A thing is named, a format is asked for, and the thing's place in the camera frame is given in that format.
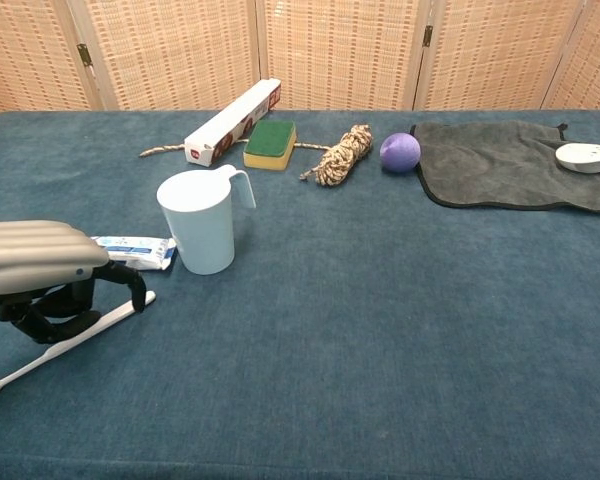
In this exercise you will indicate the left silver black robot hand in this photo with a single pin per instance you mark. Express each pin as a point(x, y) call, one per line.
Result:
point(35, 260)

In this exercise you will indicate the white toothbrush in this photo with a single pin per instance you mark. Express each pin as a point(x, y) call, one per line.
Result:
point(35, 362)

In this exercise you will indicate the blue white toothpaste tube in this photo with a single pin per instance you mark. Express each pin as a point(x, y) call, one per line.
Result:
point(140, 252)

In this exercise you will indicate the long white cardboard box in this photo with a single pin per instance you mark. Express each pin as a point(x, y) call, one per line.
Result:
point(230, 122)

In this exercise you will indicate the green yellow sponge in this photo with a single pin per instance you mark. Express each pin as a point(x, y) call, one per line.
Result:
point(270, 142)

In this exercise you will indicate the blue tablecloth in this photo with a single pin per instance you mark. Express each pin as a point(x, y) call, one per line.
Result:
point(330, 325)

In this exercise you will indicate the bamboo folding screen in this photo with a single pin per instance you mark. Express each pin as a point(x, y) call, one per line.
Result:
point(330, 50)

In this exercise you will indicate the purple ball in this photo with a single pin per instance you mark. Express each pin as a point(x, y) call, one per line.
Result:
point(400, 152)

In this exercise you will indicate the grey cloth with black trim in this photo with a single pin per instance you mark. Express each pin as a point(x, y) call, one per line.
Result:
point(485, 165)

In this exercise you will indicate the white computer mouse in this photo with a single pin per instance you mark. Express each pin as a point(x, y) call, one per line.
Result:
point(587, 159)

